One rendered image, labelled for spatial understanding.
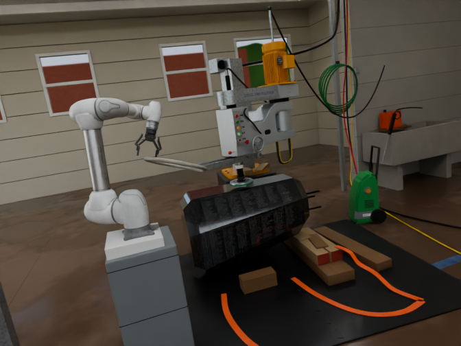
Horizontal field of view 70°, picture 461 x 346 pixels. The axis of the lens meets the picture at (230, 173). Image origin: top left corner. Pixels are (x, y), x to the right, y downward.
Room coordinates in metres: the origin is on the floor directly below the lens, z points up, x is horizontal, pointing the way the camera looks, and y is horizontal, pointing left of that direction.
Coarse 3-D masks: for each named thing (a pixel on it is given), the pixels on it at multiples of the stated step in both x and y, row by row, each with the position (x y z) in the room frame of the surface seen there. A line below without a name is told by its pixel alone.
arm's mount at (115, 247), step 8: (112, 232) 2.00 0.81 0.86; (120, 232) 1.99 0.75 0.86; (160, 232) 1.90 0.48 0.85; (112, 240) 1.85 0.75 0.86; (120, 240) 1.83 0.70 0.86; (128, 240) 1.81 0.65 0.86; (136, 240) 1.80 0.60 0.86; (144, 240) 1.78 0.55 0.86; (152, 240) 1.78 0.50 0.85; (160, 240) 1.80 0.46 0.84; (112, 248) 1.72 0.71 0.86; (120, 248) 1.73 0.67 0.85; (128, 248) 1.74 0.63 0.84; (136, 248) 1.76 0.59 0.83; (144, 248) 1.77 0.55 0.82; (152, 248) 1.78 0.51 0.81; (112, 256) 1.72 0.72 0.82; (120, 256) 1.73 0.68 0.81
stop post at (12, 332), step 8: (0, 288) 1.97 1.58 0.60; (0, 296) 1.95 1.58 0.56; (0, 304) 1.92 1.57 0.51; (0, 312) 1.91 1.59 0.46; (8, 312) 1.98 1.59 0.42; (0, 320) 1.91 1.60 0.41; (8, 320) 1.95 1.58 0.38; (0, 328) 1.91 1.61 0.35; (8, 328) 1.93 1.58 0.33; (0, 336) 1.91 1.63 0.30; (8, 336) 1.91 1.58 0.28; (16, 336) 1.99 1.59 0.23; (0, 344) 1.90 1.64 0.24; (8, 344) 1.91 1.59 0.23; (16, 344) 1.96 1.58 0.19
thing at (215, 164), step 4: (256, 152) 3.01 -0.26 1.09; (244, 156) 2.91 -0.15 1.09; (248, 156) 2.94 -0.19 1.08; (252, 156) 2.98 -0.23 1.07; (256, 156) 3.01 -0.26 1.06; (260, 156) 2.99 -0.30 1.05; (216, 160) 2.84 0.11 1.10; (220, 160) 2.87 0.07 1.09; (224, 160) 2.76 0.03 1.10; (228, 160) 2.79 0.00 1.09; (232, 160) 2.81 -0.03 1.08; (236, 160) 2.84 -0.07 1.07; (240, 160) 2.87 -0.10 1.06; (244, 160) 2.91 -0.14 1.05; (200, 164) 2.73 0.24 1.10; (204, 164) 2.75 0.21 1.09; (208, 164) 2.64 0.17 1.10; (212, 164) 2.67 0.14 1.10; (216, 164) 2.69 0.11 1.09; (220, 164) 2.72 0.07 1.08; (224, 164) 2.75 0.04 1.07; (228, 164) 2.78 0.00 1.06; (208, 168) 2.64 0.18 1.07; (212, 168) 2.66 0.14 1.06
